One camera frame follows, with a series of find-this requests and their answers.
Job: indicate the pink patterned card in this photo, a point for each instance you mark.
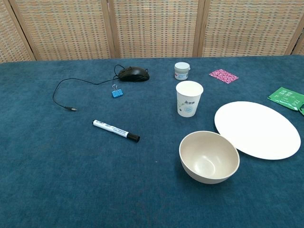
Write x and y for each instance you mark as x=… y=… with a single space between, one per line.
x=223 y=76

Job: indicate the woven wooden folding screen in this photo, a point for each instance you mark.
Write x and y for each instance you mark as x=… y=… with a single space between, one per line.
x=154 y=28

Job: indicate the white round plate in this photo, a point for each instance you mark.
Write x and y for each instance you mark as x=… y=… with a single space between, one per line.
x=259 y=128

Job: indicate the small white jar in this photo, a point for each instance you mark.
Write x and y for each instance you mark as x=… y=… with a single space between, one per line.
x=181 y=71

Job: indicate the blue binder clip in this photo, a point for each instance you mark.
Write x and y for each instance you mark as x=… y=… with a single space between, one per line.
x=116 y=94

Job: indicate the white marker with black cap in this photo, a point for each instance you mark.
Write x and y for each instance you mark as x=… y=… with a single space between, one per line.
x=111 y=129

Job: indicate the beige bowl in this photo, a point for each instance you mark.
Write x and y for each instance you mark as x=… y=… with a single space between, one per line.
x=209 y=156

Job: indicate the green tea packet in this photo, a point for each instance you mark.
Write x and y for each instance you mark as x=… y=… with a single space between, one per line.
x=286 y=97

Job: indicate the printed white paper cup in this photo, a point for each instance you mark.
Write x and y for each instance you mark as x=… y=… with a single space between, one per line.
x=188 y=104

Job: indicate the blue table cloth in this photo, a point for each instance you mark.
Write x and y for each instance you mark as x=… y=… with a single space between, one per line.
x=95 y=178

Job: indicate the black computer mouse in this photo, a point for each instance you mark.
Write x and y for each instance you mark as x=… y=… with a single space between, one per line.
x=134 y=74

